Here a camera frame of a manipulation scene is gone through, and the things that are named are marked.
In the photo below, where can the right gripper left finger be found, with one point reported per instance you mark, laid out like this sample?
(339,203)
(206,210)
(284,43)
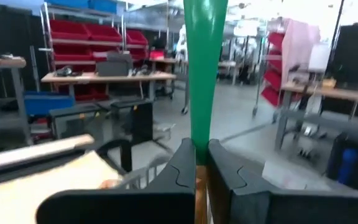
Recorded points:
(120,208)

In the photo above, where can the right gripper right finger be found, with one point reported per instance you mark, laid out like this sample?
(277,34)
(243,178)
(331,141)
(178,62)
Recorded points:
(291,208)

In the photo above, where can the white floor sheet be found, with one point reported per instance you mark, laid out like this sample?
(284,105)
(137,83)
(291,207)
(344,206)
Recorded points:
(281,177)

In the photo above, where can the blue cylinder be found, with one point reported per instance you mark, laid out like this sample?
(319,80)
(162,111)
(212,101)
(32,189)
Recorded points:
(348,165)

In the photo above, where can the black equipment case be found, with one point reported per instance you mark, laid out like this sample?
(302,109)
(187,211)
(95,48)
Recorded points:
(141,124)
(73,121)

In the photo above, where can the orange checked cloth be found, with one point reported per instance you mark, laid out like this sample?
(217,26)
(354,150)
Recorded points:
(26,199)

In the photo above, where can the wooden top workbench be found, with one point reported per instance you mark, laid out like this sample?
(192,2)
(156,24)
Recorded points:
(337,93)
(104,77)
(2,62)

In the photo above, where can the blue storage bin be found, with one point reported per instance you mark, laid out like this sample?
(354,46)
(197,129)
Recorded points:
(67,3)
(48,104)
(102,5)

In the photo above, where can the red bin rack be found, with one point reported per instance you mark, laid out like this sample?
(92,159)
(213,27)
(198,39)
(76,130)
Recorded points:
(273,74)

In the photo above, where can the grey case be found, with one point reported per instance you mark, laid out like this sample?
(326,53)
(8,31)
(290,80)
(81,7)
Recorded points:
(113,67)

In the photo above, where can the white container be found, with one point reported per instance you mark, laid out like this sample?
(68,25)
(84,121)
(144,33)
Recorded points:
(319,57)

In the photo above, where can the red bin shelf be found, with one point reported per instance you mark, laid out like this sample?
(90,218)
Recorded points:
(70,31)

